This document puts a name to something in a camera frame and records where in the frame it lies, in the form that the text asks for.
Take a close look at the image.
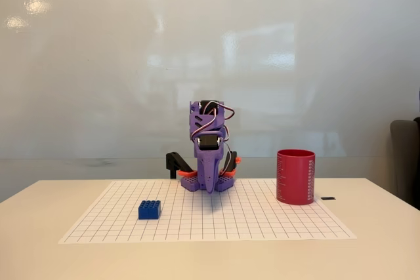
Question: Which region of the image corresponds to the blue toy brick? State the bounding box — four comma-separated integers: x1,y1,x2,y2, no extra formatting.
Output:
137,199,162,220

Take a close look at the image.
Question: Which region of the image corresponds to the red cup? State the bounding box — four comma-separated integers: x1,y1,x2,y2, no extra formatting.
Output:
276,149,316,207

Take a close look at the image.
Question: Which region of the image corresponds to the black table clamp orange knob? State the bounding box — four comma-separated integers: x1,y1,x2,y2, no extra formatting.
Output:
219,150,243,178

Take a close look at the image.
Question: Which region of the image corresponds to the black table clamp orange pad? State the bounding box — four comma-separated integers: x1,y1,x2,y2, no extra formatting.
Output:
165,151,198,180

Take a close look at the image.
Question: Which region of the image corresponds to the white grid paper mat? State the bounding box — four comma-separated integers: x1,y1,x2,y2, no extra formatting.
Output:
58,180,358,245

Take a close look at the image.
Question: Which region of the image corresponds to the dark grey chair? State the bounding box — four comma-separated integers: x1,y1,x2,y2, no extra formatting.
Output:
389,116,420,211

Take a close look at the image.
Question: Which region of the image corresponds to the red white black servo cable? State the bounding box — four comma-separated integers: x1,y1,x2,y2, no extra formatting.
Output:
191,100,236,145

